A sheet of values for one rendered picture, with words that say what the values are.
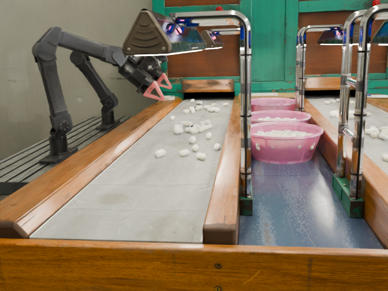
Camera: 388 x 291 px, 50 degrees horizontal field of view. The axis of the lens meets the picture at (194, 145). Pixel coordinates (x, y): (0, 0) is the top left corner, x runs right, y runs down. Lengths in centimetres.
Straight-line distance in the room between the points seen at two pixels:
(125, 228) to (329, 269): 35
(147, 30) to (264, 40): 178
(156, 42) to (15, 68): 305
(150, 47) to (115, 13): 269
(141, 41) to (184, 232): 33
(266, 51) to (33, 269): 193
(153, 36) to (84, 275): 41
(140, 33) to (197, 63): 177
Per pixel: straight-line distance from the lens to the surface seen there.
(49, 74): 155
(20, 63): 368
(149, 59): 161
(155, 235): 73
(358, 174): 97
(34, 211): 84
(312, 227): 92
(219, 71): 245
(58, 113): 156
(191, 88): 241
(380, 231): 89
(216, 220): 71
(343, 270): 70
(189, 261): 69
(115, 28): 338
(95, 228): 78
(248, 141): 93
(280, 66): 245
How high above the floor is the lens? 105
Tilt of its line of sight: 13 degrees down
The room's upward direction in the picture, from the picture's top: 2 degrees counter-clockwise
